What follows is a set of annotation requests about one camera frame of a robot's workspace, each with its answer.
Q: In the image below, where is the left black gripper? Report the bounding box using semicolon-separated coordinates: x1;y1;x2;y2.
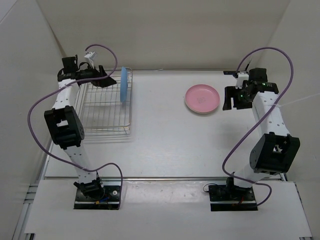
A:
77;62;117;88

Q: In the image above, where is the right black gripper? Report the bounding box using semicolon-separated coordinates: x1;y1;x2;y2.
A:
222;85;253;111

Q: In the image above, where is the blue plate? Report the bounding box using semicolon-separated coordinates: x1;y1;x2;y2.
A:
120;66;128;103

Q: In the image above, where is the pink plate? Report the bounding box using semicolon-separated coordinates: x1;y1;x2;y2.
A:
184;84;220;114

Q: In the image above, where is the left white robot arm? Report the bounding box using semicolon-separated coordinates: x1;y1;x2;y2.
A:
44;55;107;201

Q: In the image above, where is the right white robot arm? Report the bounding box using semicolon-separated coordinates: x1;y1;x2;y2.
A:
222;68;300;200

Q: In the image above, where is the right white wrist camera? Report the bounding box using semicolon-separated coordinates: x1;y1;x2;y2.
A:
233;72;249;89

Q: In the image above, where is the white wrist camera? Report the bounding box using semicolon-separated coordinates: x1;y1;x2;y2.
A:
84;51;97;68
233;72;249;89

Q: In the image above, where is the wire dish rack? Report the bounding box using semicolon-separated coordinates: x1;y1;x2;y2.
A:
75;67;133;138

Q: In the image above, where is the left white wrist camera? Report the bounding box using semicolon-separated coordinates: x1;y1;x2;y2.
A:
84;51;97;68

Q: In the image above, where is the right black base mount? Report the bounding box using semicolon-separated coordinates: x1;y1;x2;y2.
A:
202;177;258;212

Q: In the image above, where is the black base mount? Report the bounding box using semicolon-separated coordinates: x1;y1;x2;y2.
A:
202;177;258;212
73;177;123;210

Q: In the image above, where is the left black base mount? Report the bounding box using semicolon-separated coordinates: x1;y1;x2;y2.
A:
73;177;123;210

